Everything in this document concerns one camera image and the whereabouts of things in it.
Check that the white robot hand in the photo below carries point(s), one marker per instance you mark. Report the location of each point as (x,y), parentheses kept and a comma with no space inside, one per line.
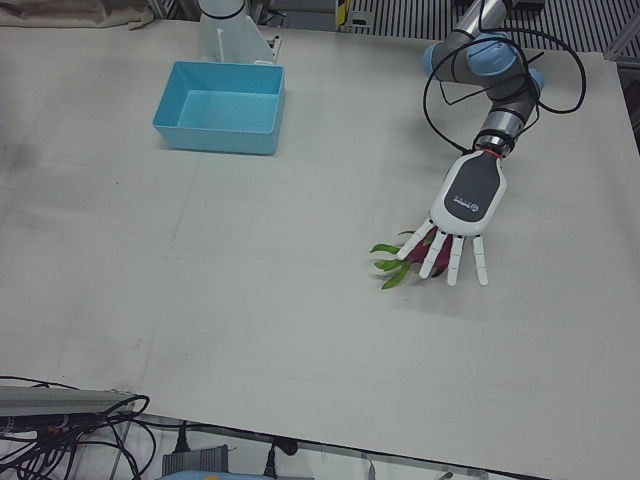
(470,192)

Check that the pink dragon fruit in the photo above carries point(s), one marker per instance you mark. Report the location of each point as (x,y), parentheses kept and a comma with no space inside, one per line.
(416,254)

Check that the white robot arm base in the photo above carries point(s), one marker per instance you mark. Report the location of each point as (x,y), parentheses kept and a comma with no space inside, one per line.
(235,40)

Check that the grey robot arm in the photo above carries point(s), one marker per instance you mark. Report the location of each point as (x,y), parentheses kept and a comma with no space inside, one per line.
(480,60)

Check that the black slatted grille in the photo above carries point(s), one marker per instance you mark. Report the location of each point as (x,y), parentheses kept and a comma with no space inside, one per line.
(400,20)

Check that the blue plastic bin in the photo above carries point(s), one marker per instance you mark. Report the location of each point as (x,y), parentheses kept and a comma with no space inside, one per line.
(220,140)

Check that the black power plug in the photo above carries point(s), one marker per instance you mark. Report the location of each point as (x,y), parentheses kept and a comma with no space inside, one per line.
(272,457)
(181,440)

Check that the grey power box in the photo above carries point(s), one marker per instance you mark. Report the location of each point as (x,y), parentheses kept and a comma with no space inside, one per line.
(195,457)

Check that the beige cloth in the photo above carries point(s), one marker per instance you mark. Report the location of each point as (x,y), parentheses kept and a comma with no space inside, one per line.
(60,12)

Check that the yellow black striped post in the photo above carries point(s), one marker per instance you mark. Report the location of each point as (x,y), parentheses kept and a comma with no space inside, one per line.
(341,12)

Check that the aluminium profile rail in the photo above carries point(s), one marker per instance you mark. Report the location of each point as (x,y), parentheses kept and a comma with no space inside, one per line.
(50,400)

